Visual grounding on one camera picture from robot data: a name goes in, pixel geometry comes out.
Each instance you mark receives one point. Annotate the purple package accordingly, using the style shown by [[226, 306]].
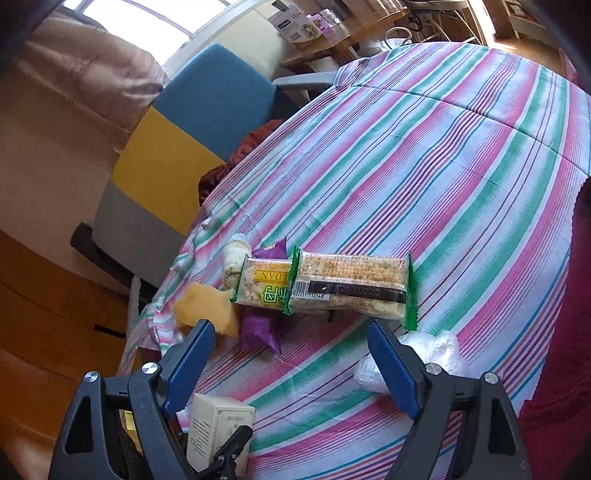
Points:
[[333, 22]]

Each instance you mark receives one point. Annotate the striped bed sheet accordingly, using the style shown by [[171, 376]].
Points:
[[415, 184]]

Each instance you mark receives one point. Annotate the short snack bar yellow label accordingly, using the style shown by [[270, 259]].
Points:
[[261, 286]]

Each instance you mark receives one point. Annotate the cream rolled sock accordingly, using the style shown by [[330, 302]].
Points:
[[233, 258]]

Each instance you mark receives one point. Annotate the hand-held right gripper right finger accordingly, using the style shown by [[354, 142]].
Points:
[[392, 369]]

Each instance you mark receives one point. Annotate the blue yellow grey chair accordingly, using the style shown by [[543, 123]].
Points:
[[161, 157]]

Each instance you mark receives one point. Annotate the yellow sponge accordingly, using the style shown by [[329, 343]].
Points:
[[203, 307]]

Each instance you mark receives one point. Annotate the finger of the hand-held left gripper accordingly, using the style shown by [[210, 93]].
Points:
[[231, 445]]

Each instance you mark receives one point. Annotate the wooden desk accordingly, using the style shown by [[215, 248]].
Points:
[[341, 46]]

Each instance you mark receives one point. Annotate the white and blue box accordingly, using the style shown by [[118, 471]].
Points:
[[300, 25]]

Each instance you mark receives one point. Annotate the white plastic bag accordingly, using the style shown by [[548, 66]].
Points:
[[434, 350]]

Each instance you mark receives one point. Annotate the small cream carton box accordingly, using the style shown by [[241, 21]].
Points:
[[217, 420]]

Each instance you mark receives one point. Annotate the window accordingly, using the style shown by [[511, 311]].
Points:
[[152, 18]]

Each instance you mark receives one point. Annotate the long snack bar black label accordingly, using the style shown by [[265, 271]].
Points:
[[351, 281]]

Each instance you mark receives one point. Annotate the beige curtain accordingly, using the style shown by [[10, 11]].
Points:
[[83, 69]]

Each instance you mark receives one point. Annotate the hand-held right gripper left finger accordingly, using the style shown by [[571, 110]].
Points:
[[187, 369]]

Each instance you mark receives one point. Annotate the purple snack packet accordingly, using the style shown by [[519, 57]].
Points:
[[261, 330]]

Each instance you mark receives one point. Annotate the dark red cloth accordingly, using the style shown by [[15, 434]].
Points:
[[249, 147]]

